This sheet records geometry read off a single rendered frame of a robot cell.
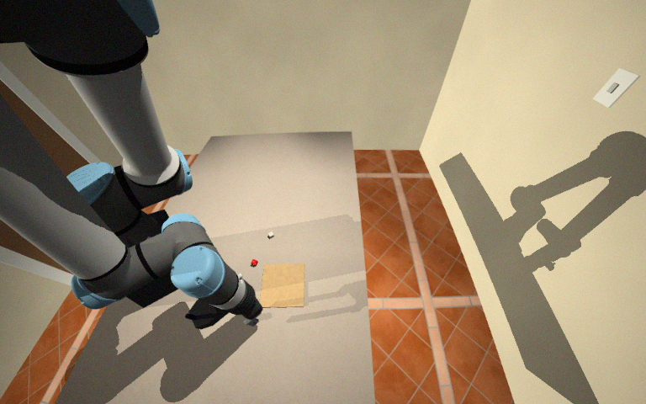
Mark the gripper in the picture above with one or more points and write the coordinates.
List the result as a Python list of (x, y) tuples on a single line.
[(244, 302)]

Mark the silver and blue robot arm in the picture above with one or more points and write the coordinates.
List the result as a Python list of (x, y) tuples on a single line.
[(92, 41)]

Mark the tan square mat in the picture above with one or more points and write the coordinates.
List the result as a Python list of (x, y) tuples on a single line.
[(282, 285)]

